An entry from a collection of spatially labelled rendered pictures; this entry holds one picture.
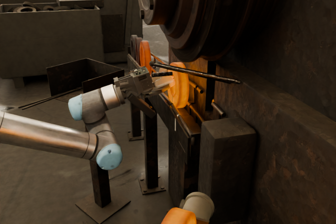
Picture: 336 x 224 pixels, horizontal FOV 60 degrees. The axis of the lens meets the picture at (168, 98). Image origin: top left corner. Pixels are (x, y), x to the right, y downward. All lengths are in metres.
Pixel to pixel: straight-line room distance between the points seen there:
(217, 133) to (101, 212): 1.07
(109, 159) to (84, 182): 0.92
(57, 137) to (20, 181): 1.10
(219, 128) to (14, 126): 0.49
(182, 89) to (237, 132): 0.35
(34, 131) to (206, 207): 0.46
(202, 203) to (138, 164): 1.28
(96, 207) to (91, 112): 0.76
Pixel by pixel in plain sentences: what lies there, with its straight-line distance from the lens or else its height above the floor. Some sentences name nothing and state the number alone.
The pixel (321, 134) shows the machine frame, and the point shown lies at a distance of 0.49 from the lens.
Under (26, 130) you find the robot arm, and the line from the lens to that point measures 0.80.
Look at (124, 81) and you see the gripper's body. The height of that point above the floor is 0.78.
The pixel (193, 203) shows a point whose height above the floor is 0.69.
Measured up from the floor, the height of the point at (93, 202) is 0.01.
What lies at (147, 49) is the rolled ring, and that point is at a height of 0.74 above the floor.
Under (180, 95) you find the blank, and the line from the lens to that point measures 0.91.
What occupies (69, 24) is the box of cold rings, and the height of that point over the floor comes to 0.61.
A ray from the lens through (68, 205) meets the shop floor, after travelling 1.66.
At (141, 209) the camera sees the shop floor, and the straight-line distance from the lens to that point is 1.57.
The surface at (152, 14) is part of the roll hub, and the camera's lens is 0.65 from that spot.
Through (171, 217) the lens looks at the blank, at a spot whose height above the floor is 0.78.
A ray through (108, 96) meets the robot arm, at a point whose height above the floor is 0.74.
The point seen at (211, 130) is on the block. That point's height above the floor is 0.80.
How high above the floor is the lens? 1.10
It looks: 24 degrees down
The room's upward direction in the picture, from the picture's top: straight up
